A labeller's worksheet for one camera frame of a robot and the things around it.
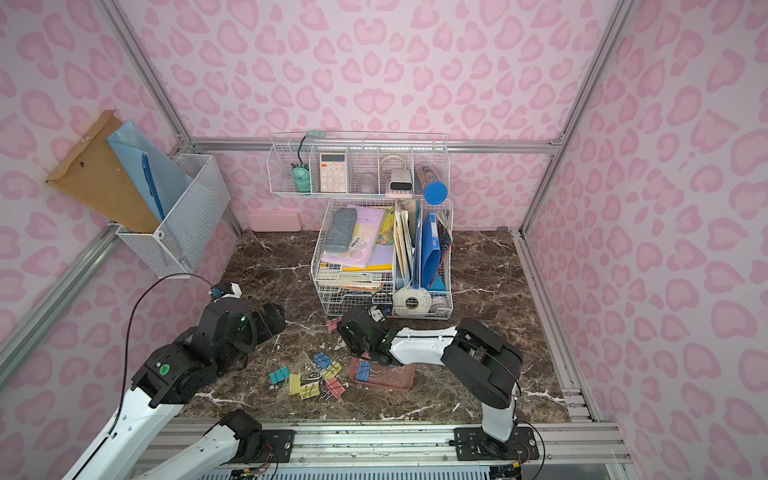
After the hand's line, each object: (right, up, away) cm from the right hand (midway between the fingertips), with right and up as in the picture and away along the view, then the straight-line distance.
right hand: (333, 327), depth 86 cm
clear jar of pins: (+32, +6, +7) cm, 33 cm away
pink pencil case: (-30, +34, +32) cm, 55 cm away
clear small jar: (+9, +43, +9) cm, 45 cm away
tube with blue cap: (+29, +39, -3) cm, 49 cm away
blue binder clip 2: (-3, -9, 0) cm, 10 cm away
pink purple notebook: (+9, +31, +7) cm, 33 cm away
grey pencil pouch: (+2, +28, +1) cm, 28 cm away
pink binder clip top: (-2, 0, +6) cm, 7 cm away
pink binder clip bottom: (+1, -15, -5) cm, 16 cm away
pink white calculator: (-2, +47, +9) cm, 48 cm away
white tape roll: (+20, +8, +7) cm, 22 cm away
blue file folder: (+30, +13, +14) cm, 35 cm away
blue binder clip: (+9, -12, -2) cm, 15 cm away
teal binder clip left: (-15, -13, -2) cm, 20 cm away
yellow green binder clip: (0, -11, -2) cm, 12 cm away
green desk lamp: (-11, +45, +5) cm, 47 cm away
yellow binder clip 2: (-5, -15, -6) cm, 17 cm away
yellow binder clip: (-10, -15, -2) cm, 18 cm away
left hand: (-11, +8, -16) cm, 21 cm away
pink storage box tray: (+15, -13, -1) cm, 20 cm away
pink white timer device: (+19, +44, +7) cm, 49 cm away
